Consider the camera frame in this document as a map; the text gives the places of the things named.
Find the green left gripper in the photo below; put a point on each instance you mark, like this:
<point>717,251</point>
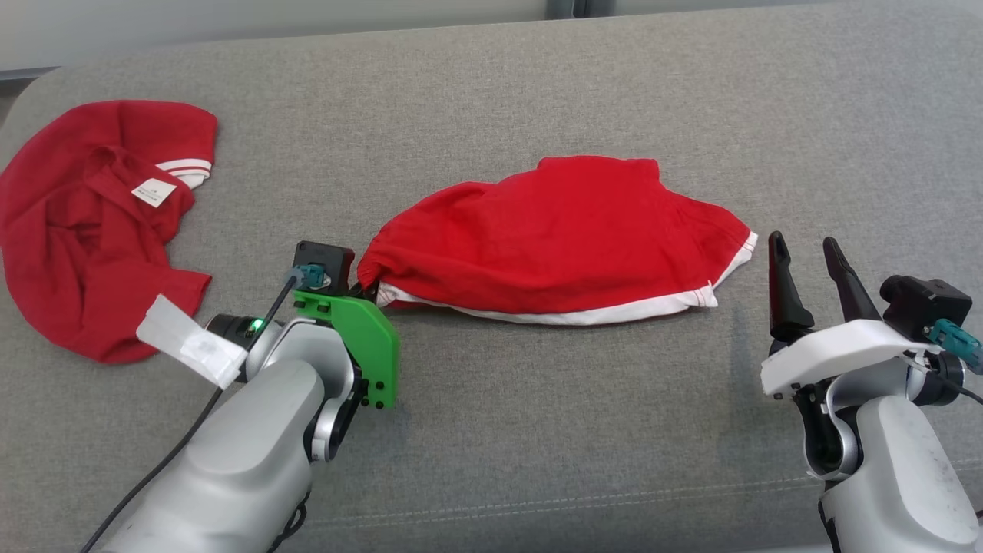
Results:
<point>376,346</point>

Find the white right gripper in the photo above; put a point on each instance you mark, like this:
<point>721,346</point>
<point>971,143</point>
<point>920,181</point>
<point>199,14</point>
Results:
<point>837,349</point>

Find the red shorts with white trim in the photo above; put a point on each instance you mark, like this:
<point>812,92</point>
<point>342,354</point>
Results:
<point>553,238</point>

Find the red basketball jersey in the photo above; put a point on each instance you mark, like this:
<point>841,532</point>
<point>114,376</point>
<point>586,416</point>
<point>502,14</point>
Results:
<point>69,284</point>

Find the grey fabric sofa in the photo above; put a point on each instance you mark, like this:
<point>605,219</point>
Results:
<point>537,430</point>

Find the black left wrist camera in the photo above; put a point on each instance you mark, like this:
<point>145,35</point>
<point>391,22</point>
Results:
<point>330,257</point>

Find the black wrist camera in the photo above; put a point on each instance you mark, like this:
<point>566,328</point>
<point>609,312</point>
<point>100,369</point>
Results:
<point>921,303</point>
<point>330,257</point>

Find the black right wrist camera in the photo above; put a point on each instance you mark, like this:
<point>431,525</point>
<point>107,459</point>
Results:
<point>921,303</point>

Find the grey metal frame post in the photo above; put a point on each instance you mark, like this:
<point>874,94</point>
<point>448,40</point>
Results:
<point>576,8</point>

